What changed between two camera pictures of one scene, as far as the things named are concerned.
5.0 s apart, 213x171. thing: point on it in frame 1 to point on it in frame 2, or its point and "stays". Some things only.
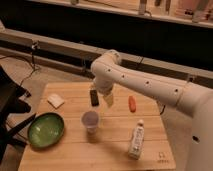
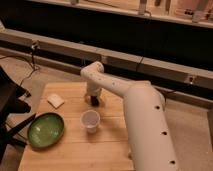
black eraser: x=94 y=98 stays
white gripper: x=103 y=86 to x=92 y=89
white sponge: x=55 y=100 stays
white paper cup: x=91 y=120 stays
